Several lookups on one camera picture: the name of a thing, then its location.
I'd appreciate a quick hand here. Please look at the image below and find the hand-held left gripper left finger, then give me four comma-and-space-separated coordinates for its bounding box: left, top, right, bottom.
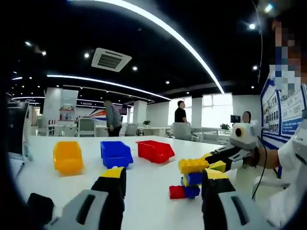
44, 166, 127, 230

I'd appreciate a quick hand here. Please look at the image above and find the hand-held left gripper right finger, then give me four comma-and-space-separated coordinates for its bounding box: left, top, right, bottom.
201, 168, 272, 230

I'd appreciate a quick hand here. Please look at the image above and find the small blue toy block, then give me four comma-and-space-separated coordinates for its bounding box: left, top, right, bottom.
183, 185, 201, 199
181, 172, 203, 187

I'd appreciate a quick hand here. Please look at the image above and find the yellow toy block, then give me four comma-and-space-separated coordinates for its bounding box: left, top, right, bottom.
178, 158, 210, 174

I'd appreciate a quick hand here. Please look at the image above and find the red toy block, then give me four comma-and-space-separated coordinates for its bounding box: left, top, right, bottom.
169, 185, 187, 200

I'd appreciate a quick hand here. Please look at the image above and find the yellow plastic bin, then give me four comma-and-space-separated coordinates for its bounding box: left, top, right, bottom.
53, 141, 85, 177

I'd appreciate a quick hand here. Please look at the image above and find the blue plastic bin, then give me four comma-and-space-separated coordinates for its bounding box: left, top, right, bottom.
100, 140, 134, 169

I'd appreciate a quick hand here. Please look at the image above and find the red plastic bin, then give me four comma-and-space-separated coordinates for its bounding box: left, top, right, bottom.
135, 140, 176, 165

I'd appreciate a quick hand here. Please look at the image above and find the person's right hand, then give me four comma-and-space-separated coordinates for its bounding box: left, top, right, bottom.
242, 148, 255, 169

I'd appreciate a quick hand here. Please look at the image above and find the black flat object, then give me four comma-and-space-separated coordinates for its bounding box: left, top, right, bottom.
26, 193, 55, 223

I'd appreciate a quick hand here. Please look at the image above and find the person's white shirt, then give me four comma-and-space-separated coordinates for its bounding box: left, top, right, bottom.
266, 124, 307, 228

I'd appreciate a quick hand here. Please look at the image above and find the grey mesh office chair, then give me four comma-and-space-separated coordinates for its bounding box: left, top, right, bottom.
78, 117, 96, 138

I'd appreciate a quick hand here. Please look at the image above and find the white office chair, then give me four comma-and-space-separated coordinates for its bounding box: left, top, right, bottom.
36, 116, 50, 136

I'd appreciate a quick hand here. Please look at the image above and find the display shelf with colourful items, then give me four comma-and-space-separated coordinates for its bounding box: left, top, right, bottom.
59, 105, 76, 122

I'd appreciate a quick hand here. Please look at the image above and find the computer monitor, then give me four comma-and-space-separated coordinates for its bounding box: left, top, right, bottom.
6, 100, 31, 156

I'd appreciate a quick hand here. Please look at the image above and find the group of ceiling spotlights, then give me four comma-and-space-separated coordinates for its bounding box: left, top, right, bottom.
13, 21, 259, 96

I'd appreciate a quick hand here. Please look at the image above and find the short curved ceiling light strip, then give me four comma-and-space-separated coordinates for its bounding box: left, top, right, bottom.
47, 74, 171, 101

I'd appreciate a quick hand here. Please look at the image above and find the long curved ceiling light strip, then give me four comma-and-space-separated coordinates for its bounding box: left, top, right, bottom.
67, 0, 225, 94

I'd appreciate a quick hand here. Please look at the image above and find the ceiling air conditioner vent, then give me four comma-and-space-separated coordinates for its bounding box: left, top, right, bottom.
91, 47, 132, 72

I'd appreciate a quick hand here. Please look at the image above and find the black wrist strap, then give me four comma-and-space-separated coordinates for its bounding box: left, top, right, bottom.
253, 146, 261, 168

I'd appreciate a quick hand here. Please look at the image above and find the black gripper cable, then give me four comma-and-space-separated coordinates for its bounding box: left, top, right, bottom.
251, 136, 268, 201

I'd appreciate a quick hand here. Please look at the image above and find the blue and white wall poster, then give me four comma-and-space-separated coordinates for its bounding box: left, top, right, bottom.
260, 71, 307, 144

